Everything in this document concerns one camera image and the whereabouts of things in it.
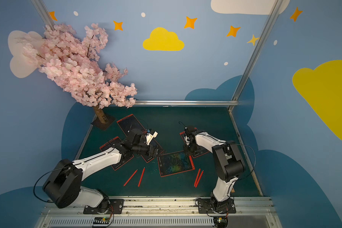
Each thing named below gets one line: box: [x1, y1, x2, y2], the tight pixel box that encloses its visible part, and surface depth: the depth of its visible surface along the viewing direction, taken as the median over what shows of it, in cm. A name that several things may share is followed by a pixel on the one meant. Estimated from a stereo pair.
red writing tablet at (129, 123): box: [116, 114, 147, 137], surface depth 114 cm
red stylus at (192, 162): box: [188, 155, 196, 171], surface depth 92 cm
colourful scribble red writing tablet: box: [157, 150, 196, 178], surface depth 92 cm
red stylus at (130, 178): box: [123, 169, 139, 187], surface depth 86 cm
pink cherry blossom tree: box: [22, 23, 138, 131], surface depth 74 cm
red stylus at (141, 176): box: [137, 166, 146, 188], surface depth 86 cm
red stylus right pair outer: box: [194, 169, 204, 189], surface depth 86 cm
